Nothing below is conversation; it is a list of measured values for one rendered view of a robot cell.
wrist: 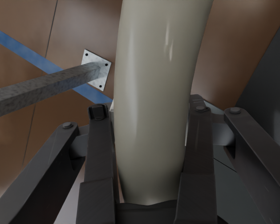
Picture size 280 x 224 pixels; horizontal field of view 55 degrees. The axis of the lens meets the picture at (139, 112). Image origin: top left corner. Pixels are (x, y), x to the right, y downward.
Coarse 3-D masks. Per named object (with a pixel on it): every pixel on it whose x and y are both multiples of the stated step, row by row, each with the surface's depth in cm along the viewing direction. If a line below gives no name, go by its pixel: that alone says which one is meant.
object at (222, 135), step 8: (192, 96) 19; (200, 96) 19; (192, 104) 18; (200, 104) 18; (216, 120) 15; (216, 128) 15; (224, 128) 15; (216, 136) 15; (224, 136) 15; (232, 136) 15; (216, 144) 16; (224, 144) 15; (232, 144) 15
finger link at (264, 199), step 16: (224, 112) 15; (240, 112) 15; (240, 128) 13; (256, 128) 13; (240, 144) 13; (256, 144) 12; (272, 144) 12; (240, 160) 13; (256, 160) 11; (272, 160) 11; (240, 176) 13; (256, 176) 11; (272, 176) 10; (256, 192) 12; (272, 192) 10; (272, 208) 10
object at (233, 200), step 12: (216, 108) 143; (216, 156) 112; (216, 168) 105; (228, 168) 108; (216, 180) 99; (228, 180) 101; (240, 180) 104; (216, 192) 93; (228, 192) 95; (240, 192) 98; (216, 204) 88; (228, 204) 90; (240, 204) 92; (252, 204) 95; (228, 216) 85; (240, 216) 87; (252, 216) 90
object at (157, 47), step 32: (128, 0) 9; (160, 0) 8; (192, 0) 8; (128, 32) 9; (160, 32) 8; (192, 32) 9; (128, 64) 9; (160, 64) 9; (192, 64) 9; (128, 96) 9; (160, 96) 9; (128, 128) 10; (160, 128) 10; (128, 160) 11; (160, 160) 10; (128, 192) 11; (160, 192) 11
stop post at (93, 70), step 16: (96, 64) 167; (32, 80) 127; (48, 80) 131; (64, 80) 138; (80, 80) 152; (96, 80) 171; (0, 96) 108; (16, 96) 112; (32, 96) 122; (48, 96) 132; (0, 112) 109
